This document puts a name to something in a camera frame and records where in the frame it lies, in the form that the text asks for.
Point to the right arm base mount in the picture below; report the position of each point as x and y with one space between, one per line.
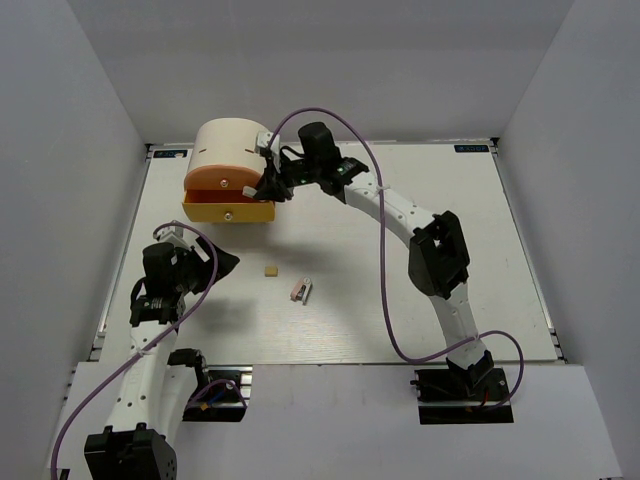
442 400

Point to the small beige eraser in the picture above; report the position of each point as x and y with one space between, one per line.
271 271

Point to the orange organizer drawer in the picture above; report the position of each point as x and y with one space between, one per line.
220 177

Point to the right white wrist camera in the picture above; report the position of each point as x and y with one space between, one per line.
267 145

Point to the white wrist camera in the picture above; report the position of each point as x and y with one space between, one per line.
172 233
267 145

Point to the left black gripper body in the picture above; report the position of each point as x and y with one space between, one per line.
198 273

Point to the cream cylindrical desk organizer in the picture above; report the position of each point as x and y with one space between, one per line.
227 141

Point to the grey white eraser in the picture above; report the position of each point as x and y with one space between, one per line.
249 190

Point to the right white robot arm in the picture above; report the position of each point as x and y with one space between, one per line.
438 256

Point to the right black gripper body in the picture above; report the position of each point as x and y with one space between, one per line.
292 173

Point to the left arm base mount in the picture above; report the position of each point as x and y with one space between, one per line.
222 396

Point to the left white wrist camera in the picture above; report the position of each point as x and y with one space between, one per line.
172 233

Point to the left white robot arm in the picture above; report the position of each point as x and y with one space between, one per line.
136 442

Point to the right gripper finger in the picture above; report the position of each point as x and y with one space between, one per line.
265 188
282 193

